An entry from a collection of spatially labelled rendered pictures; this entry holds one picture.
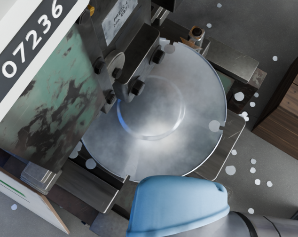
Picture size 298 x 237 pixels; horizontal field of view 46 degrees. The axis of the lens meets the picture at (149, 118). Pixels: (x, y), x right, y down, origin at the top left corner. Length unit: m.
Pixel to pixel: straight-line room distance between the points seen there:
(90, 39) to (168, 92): 0.39
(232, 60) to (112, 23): 0.51
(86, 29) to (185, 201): 0.15
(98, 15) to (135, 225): 0.22
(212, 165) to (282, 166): 0.89
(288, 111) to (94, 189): 0.72
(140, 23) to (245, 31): 1.21
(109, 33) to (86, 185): 0.39
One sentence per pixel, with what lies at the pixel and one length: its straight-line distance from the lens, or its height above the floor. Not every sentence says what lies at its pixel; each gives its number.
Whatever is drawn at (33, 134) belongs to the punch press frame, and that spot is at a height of 1.17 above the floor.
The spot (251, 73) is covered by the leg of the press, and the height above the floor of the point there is 0.64.
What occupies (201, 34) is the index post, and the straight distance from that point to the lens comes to 0.74.
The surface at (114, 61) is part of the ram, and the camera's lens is 0.46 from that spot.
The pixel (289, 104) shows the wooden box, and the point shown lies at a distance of 1.22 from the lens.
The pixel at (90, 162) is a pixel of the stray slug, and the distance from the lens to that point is 0.75.
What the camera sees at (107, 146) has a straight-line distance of 0.67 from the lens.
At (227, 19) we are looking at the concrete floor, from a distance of 1.72.
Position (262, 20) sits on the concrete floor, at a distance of 1.75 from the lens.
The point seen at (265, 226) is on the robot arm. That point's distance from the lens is 0.30.
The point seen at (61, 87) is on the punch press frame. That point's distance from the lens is 0.28.
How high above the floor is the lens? 1.43
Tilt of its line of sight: 74 degrees down
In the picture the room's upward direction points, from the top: 3 degrees counter-clockwise
